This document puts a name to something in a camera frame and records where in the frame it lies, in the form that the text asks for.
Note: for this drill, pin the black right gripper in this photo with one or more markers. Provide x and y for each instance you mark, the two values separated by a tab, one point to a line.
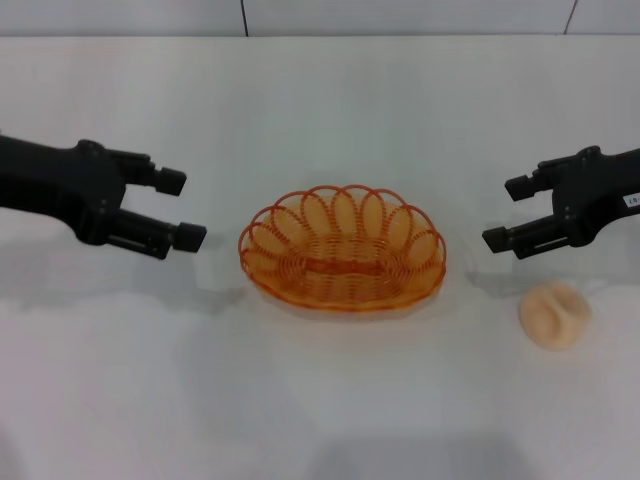
600	190

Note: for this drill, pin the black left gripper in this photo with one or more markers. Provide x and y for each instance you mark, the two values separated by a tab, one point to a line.
55	185

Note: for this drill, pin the pale round steamed bun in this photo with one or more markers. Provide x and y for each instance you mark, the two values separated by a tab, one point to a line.
555	317

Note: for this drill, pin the orange woven plastic basket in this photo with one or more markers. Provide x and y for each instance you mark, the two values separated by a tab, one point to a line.
345	280

